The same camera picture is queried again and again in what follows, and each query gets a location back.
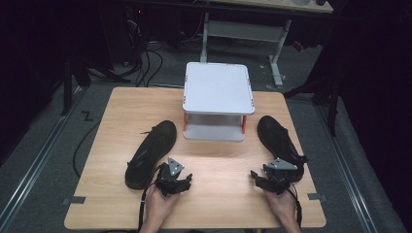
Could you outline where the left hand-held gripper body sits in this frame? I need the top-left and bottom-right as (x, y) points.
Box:
(154, 157), (189, 197)

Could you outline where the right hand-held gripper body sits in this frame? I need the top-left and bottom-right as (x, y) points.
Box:
(257, 157), (299, 196)

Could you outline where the black shoe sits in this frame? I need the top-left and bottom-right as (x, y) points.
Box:
(257, 115), (308, 183)
(124, 119), (178, 191)

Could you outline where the white two-tier shoe rack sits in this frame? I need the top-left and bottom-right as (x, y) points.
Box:
(182, 61), (256, 143)

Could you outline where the person's left hand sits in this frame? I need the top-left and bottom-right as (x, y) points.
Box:
(143, 183), (181, 224)

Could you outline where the person's right hand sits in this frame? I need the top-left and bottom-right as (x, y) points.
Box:
(262, 188), (297, 225)

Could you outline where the grey tape piece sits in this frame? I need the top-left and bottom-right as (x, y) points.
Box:
(61, 195), (87, 207)
(306, 192), (327, 204)

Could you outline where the black metal stand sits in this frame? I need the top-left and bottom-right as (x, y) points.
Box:
(60, 53), (132, 117)
(283, 76), (342, 138)

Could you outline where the right hand-held gripper black cable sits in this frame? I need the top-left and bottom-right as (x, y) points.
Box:
(286, 182), (303, 228)

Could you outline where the hand-held gripper black cable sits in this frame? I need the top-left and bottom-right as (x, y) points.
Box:
(137, 164), (164, 233)
(286, 182), (303, 228)

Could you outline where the left hand-held gripper black cable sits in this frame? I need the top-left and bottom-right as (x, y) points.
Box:
(137, 164), (164, 233)

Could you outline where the metal floor rail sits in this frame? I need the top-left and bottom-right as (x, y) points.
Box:
(314, 104), (379, 233)
(0, 86), (87, 229)

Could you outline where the thin black floor cable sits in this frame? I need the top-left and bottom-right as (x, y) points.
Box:
(72, 120), (102, 180)

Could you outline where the bundle of black cables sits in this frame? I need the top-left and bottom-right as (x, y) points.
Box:
(121, 6), (165, 88)

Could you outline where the desk with white metal frame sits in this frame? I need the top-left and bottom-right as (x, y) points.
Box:
(198, 0), (334, 88)

